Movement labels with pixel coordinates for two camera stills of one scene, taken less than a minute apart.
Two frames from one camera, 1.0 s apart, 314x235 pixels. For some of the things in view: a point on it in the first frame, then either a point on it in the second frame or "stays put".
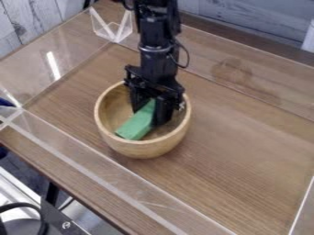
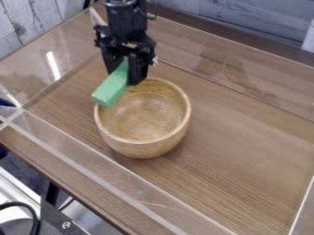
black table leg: (52, 194) stays put
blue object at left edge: (4, 103) stays put
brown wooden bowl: (114, 109) stays put
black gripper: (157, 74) → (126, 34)
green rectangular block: (137, 127) → (111, 91)
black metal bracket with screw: (58, 221) stays put
